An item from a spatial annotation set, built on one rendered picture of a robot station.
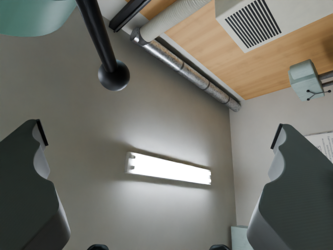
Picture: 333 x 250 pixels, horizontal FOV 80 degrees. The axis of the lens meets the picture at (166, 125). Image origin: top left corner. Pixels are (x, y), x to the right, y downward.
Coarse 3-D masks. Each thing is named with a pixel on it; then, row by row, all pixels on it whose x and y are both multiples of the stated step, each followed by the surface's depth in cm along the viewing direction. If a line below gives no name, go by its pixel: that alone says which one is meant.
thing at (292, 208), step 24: (288, 144) 9; (312, 144) 9; (288, 168) 8; (312, 168) 8; (264, 192) 7; (288, 192) 7; (312, 192) 7; (264, 216) 6; (288, 216) 6; (312, 216) 6; (264, 240) 6; (288, 240) 5; (312, 240) 5
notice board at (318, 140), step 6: (324, 132) 244; (330, 132) 240; (312, 138) 251; (318, 138) 246; (324, 138) 242; (330, 138) 238; (318, 144) 245; (324, 144) 241; (330, 144) 237; (324, 150) 239; (330, 150) 235; (330, 156) 234
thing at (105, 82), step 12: (84, 0) 13; (96, 0) 14; (84, 12) 14; (96, 12) 14; (96, 24) 15; (96, 36) 16; (108, 36) 17; (96, 48) 17; (108, 48) 18; (108, 60) 19; (108, 72) 21; (120, 72) 21; (108, 84) 21; (120, 84) 22
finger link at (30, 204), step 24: (0, 144) 8; (24, 144) 8; (48, 144) 11; (0, 168) 7; (24, 168) 7; (48, 168) 9; (0, 192) 6; (24, 192) 6; (48, 192) 6; (0, 216) 6; (24, 216) 6; (48, 216) 6; (0, 240) 5; (24, 240) 5; (48, 240) 6
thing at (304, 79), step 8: (296, 64) 189; (304, 64) 184; (312, 64) 186; (288, 72) 205; (296, 72) 188; (304, 72) 185; (312, 72) 183; (328, 72) 194; (296, 80) 198; (304, 80) 193; (312, 80) 191; (320, 80) 211; (296, 88) 205; (304, 88) 204; (312, 88) 204; (320, 88) 203; (304, 96) 219; (312, 96) 215; (320, 96) 217
